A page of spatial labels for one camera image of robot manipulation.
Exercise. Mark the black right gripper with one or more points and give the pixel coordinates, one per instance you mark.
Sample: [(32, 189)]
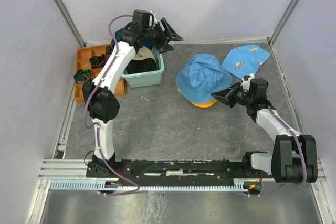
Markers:
[(230, 93)]

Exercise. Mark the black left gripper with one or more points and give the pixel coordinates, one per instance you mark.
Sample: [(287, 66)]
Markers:
[(171, 34)]

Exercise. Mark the yellow bucket hat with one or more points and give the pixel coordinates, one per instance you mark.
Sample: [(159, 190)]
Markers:
[(200, 99)]

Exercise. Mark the blue bucket hat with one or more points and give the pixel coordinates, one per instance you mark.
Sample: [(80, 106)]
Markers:
[(203, 72)]

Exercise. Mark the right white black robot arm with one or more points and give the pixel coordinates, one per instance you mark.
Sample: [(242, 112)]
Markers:
[(294, 155)]

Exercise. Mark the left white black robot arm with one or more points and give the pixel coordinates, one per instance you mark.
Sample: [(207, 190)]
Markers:
[(100, 103)]

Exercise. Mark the navy blue hat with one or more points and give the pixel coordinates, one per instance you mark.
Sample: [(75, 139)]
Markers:
[(148, 45)]

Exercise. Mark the beige cap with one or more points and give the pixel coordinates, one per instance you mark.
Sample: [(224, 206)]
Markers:
[(143, 54)]

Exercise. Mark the black hat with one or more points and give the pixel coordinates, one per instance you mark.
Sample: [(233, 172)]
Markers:
[(140, 66)]

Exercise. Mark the blue patterned hat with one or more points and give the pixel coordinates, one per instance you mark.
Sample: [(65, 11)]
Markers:
[(245, 60)]

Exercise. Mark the light green plastic bin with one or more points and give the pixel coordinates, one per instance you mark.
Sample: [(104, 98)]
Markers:
[(146, 78)]

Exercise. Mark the dark green leaf rolled tie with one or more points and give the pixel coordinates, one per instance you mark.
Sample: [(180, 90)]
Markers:
[(110, 48)]

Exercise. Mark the black orange floral rolled tie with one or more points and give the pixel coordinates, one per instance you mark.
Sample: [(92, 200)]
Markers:
[(97, 61)]

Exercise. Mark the wooden compartment tray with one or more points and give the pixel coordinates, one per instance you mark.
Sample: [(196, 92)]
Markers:
[(82, 62)]

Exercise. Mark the navy yellow floral rolled tie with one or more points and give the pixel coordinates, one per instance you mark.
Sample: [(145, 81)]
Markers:
[(82, 76)]

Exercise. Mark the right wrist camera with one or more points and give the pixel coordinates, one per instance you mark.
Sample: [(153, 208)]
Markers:
[(245, 84)]

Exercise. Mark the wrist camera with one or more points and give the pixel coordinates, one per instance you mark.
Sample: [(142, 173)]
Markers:
[(153, 20), (245, 84)]

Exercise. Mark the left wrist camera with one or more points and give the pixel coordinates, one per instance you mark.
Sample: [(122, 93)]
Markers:
[(153, 20)]

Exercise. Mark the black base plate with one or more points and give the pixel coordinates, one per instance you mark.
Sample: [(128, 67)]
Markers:
[(186, 173)]

